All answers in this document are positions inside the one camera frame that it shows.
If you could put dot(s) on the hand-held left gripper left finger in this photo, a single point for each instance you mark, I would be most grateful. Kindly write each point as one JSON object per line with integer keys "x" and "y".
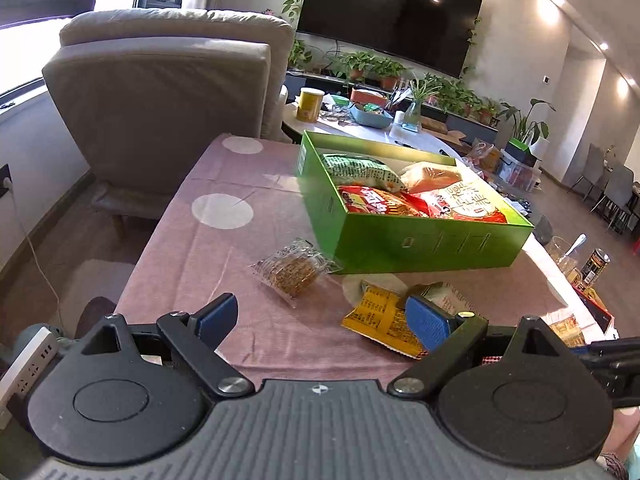
{"x": 217, "y": 317}

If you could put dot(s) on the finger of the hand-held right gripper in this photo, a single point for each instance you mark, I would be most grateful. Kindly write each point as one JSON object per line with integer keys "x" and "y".
{"x": 610, "y": 360}
{"x": 615, "y": 346}

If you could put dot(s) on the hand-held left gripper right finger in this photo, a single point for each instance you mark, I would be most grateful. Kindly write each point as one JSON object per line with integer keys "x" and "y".
{"x": 427, "y": 322}

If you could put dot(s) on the beige brown-striped snack packet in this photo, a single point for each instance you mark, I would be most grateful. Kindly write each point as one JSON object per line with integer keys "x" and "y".
{"x": 450, "y": 297}

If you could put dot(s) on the yellow snack packet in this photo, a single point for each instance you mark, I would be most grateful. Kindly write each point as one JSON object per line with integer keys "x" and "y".
{"x": 380, "y": 320}

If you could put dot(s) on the green cardboard box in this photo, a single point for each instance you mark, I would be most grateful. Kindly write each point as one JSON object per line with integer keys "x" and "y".
{"x": 425, "y": 250}

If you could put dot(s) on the small clear brown cake packet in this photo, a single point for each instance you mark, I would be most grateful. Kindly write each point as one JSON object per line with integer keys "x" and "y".
{"x": 292, "y": 270}

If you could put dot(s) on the red white-print snack bag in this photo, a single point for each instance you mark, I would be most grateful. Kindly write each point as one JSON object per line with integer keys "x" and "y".
{"x": 465, "y": 202}

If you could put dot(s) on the red and yellow snack bag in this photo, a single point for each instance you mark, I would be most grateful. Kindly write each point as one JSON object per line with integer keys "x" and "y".
{"x": 380, "y": 202}

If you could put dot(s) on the clear noodle cake packet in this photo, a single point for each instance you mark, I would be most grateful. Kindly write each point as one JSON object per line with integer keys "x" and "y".
{"x": 430, "y": 175}

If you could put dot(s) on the green snack bag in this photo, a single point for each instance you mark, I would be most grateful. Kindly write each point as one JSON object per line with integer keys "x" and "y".
{"x": 360, "y": 170}

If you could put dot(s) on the black device with red case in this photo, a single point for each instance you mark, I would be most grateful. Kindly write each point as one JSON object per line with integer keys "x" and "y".
{"x": 595, "y": 310}

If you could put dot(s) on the pink polka-dot tablecloth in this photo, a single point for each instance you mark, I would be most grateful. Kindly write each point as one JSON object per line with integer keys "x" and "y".
{"x": 200, "y": 270}

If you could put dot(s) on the black drink can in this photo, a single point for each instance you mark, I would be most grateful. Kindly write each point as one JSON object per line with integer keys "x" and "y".
{"x": 594, "y": 267}

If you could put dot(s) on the glass cup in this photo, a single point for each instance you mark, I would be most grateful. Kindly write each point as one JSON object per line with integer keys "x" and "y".
{"x": 560, "y": 260}

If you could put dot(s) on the red plastic stool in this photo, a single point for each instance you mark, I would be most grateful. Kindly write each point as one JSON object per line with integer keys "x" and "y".
{"x": 636, "y": 246}

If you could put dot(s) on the metal spoon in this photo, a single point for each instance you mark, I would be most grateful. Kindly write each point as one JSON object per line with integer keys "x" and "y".
{"x": 576, "y": 245}

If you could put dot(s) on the dark round low table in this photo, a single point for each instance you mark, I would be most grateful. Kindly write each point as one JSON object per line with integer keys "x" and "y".
{"x": 542, "y": 230}

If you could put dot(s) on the grey dining chair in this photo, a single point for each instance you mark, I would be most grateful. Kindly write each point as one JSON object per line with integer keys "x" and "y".
{"x": 617, "y": 190}
{"x": 590, "y": 167}

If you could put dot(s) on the clear storage bin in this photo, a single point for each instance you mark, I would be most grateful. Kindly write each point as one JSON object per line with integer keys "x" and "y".
{"x": 520, "y": 175}

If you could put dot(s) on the white coffee table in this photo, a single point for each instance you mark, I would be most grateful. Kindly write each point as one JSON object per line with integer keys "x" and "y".
{"x": 430, "y": 142}

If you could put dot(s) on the brown cardboard box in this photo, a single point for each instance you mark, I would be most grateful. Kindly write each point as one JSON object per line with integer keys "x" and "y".
{"x": 445, "y": 132}

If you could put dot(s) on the white power strip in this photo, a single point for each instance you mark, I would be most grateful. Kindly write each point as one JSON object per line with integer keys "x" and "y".
{"x": 25, "y": 365}

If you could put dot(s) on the dark television cabinet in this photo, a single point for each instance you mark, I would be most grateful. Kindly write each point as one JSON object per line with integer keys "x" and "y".
{"x": 470, "y": 122}

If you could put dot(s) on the glass vase with plant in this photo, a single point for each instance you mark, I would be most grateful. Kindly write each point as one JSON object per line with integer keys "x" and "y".
{"x": 412, "y": 117}

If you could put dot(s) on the small white bottle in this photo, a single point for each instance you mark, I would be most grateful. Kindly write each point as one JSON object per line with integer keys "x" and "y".
{"x": 398, "y": 118}

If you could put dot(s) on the blue plastic basin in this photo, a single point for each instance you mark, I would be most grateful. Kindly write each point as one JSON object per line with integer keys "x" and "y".
{"x": 370, "y": 119}

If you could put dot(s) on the grey fabric armchair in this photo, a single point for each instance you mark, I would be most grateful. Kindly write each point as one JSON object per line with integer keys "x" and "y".
{"x": 160, "y": 110}

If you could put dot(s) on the large leafy plant white pot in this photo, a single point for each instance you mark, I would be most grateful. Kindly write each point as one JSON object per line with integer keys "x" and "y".
{"x": 525, "y": 127}

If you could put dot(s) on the yellow canister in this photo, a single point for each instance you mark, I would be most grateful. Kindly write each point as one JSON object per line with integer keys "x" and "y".
{"x": 310, "y": 105}

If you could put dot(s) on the orange-red box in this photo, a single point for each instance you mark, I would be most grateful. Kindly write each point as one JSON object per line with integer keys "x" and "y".
{"x": 365, "y": 96}

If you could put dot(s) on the row of green potted plants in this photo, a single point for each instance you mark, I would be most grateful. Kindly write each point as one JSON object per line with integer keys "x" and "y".
{"x": 360, "y": 62}

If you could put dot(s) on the black wall television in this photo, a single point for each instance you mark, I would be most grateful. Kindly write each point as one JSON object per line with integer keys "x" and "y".
{"x": 390, "y": 10}

